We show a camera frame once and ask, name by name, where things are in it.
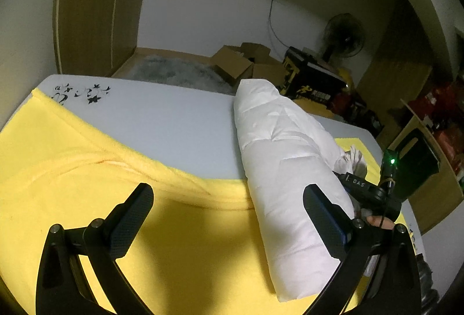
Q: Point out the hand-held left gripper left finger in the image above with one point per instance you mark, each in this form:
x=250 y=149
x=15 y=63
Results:
x=134 y=217

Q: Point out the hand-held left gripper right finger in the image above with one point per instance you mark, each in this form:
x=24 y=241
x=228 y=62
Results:
x=324 y=224

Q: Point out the white padded jacket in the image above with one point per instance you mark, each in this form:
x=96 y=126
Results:
x=286 y=155

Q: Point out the person's right hand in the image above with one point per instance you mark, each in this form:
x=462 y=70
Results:
x=377 y=221

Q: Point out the black bin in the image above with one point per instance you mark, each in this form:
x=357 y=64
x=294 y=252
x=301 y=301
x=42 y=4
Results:
x=417 y=162

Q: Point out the wooden shelf unit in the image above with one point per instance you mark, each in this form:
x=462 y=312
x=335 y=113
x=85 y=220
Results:
x=444 y=170

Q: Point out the dark red clutter pile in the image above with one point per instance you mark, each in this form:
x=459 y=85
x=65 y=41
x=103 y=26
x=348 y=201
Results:
x=353 y=108

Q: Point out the yellow blanket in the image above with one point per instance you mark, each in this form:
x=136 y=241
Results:
x=54 y=162

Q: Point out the wooden door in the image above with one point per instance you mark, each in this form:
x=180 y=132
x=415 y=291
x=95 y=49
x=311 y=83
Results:
x=395 y=83

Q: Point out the pile of red packages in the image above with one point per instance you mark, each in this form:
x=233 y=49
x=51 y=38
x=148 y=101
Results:
x=442 y=101

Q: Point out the black and yellow box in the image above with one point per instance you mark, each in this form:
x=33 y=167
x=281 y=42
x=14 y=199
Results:
x=311 y=81

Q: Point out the grey fluffy rug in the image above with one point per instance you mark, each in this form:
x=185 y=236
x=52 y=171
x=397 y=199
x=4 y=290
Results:
x=170 y=68

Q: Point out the closed cardboard box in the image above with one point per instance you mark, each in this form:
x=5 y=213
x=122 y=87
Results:
x=268 y=74

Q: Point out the black standing fan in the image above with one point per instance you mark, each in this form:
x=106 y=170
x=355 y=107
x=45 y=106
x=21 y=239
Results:
x=344 y=35

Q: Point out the large open cardboard box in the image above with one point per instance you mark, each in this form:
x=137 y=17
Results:
x=232 y=65

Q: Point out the small open cardboard box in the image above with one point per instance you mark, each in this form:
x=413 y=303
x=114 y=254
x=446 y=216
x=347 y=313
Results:
x=255 y=52

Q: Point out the wooden wardrobe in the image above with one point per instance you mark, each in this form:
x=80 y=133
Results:
x=94 y=3

